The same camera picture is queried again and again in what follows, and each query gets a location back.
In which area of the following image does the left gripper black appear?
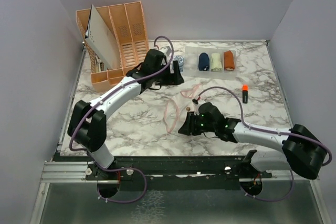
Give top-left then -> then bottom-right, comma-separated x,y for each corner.
152,60 -> 184,86

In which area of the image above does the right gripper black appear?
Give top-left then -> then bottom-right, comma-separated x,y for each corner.
179,111 -> 217,135

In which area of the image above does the white pink underwear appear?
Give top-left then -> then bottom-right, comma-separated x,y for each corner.
163,83 -> 202,134

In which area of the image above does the navy blue underwear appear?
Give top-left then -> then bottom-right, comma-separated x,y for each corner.
198,52 -> 210,71

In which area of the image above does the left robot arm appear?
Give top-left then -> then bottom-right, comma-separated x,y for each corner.
67,49 -> 184,179

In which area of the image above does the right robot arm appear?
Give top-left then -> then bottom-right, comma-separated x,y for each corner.
178,102 -> 327,180

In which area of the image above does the small blue white jar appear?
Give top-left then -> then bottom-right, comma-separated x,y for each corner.
173,55 -> 184,72

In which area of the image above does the clear plastic tray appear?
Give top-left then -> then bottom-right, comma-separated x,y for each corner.
182,46 -> 238,80

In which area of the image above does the orange desk file organizer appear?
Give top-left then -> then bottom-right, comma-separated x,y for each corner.
76,1 -> 150,92

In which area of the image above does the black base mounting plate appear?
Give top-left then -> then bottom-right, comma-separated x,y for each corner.
86,156 -> 271,191

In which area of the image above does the rolled cream cloth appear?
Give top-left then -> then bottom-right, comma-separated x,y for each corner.
210,52 -> 223,72

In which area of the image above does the white perforated board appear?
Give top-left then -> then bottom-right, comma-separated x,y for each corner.
85,5 -> 120,70

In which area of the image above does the orange capped marker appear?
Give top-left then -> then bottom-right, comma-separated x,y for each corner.
242,84 -> 248,104

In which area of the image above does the rolled orange cloth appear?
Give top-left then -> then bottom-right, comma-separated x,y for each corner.
224,50 -> 235,71

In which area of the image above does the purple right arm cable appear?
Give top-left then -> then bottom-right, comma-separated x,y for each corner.
193,87 -> 333,201

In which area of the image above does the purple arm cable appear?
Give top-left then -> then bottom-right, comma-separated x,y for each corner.
69,36 -> 175,204
193,87 -> 333,201

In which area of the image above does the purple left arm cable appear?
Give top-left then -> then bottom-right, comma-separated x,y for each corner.
69,36 -> 175,204

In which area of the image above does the aluminium rail frame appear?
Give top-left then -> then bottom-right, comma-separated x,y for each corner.
30,162 -> 331,223

